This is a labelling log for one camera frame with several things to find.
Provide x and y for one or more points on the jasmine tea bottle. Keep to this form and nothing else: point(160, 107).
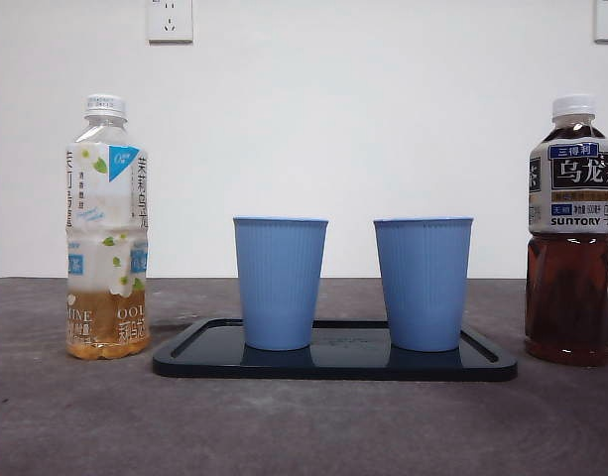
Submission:
point(107, 198)

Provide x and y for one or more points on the dark oolong tea bottle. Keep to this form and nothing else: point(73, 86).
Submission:
point(569, 297)

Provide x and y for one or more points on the blue ribbed plastic cup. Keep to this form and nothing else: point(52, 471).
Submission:
point(281, 282)
point(422, 282)

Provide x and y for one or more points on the dark blue tray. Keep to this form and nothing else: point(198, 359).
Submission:
point(343, 364)

